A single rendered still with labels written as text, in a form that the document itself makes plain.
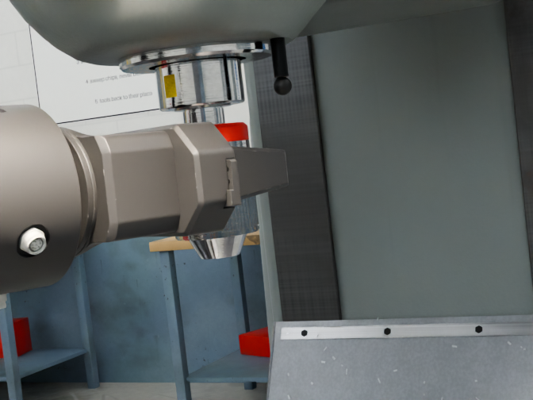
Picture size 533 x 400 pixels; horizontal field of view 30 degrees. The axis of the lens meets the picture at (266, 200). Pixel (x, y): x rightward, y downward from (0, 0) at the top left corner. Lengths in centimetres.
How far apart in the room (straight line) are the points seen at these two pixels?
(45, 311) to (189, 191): 567
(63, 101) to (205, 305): 145
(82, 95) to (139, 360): 155
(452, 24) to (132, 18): 46
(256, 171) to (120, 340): 534
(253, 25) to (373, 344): 48
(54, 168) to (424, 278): 52
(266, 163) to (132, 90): 510
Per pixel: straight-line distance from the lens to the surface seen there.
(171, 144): 49
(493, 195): 88
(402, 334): 91
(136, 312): 576
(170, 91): 54
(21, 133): 45
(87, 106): 581
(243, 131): 54
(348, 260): 93
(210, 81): 53
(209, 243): 54
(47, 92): 598
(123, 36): 49
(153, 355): 575
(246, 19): 49
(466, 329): 89
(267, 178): 54
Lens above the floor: 125
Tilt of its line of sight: 3 degrees down
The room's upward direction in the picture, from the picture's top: 7 degrees counter-clockwise
